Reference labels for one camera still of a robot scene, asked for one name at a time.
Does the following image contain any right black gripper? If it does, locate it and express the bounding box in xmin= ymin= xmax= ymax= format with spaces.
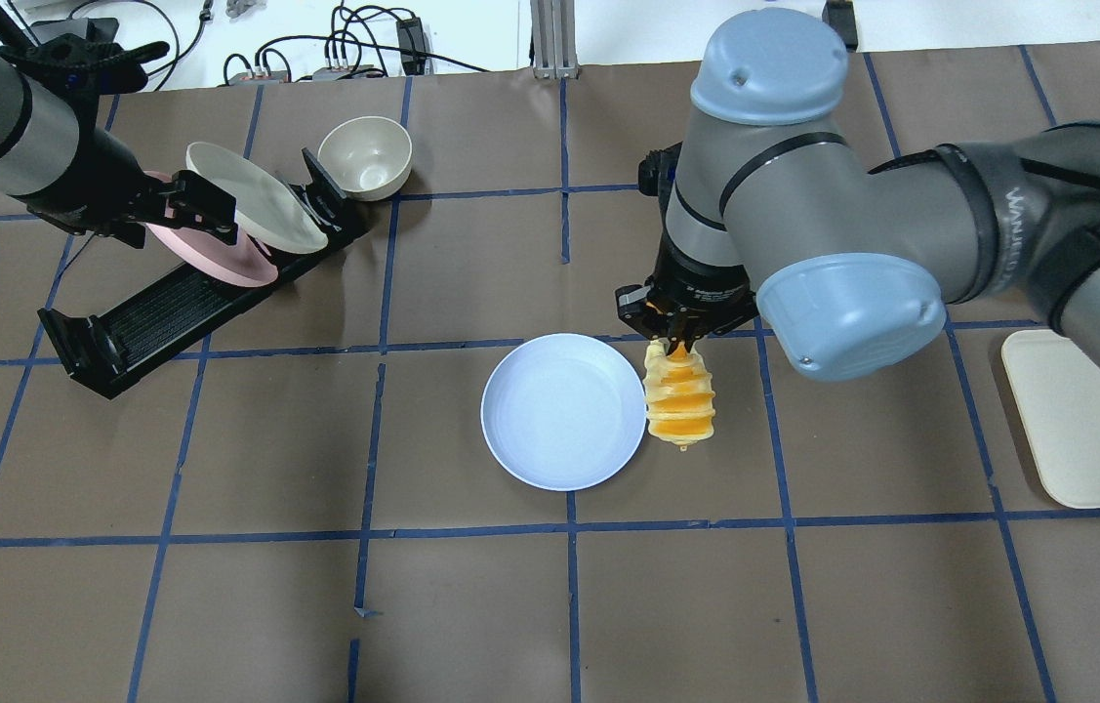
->
xmin=615 ymin=239 xmax=759 ymax=356

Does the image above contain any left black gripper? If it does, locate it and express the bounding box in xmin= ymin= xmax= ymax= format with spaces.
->
xmin=28 ymin=157 xmax=242 ymax=249

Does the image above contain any striped bread loaf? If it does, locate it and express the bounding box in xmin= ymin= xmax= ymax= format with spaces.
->
xmin=642 ymin=340 xmax=715 ymax=451

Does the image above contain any blue plate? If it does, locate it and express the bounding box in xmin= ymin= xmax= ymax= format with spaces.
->
xmin=479 ymin=333 xmax=646 ymax=491

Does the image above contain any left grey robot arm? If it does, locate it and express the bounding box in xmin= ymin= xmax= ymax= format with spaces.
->
xmin=0 ymin=13 xmax=237 ymax=248

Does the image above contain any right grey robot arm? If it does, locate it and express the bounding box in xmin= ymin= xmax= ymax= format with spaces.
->
xmin=615 ymin=8 xmax=1100 ymax=382

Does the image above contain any cream plate in rack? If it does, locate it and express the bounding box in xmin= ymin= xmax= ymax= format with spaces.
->
xmin=186 ymin=142 xmax=328 ymax=255

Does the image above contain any pink plate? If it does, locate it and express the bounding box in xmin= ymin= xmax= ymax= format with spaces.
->
xmin=146 ymin=172 xmax=278 ymax=288

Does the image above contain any cream bowl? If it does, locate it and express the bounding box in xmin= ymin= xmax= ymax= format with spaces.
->
xmin=317 ymin=116 xmax=413 ymax=204

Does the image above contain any black dish rack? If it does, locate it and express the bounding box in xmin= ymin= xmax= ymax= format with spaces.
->
xmin=37 ymin=149 xmax=367 ymax=399

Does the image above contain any black power adapter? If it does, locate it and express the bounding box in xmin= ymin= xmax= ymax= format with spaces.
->
xmin=396 ymin=17 xmax=429 ymax=76

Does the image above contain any white rectangular tray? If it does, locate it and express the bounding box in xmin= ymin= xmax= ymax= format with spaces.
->
xmin=1000 ymin=329 xmax=1100 ymax=509

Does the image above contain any aluminium frame post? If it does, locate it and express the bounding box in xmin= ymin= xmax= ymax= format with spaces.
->
xmin=530 ymin=0 xmax=580 ymax=80

